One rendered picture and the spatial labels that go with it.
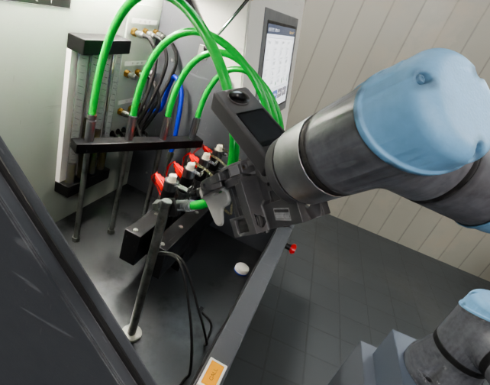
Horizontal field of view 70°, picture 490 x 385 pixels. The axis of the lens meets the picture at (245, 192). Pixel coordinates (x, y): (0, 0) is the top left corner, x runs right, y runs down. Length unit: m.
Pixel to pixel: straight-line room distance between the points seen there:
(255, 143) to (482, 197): 0.19
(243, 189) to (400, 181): 0.17
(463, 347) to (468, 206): 0.56
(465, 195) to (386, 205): 3.14
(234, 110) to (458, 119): 0.23
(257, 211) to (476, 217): 0.20
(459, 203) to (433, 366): 0.61
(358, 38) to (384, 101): 2.83
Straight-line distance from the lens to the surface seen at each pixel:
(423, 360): 0.89
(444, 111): 0.22
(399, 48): 3.10
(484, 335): 0.82
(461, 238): 3.72
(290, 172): 0.30
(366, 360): 1.02
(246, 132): 0.36
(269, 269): 0.83
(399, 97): 0.23
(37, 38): 0.75
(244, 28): 0.98
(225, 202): 0.43
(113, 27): 0.70
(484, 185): 0.30
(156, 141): 0.87
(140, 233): 0.76
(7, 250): 0.45
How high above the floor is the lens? 1.45
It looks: 27 degrees down
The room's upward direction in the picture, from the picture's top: 21 degrees clockwise
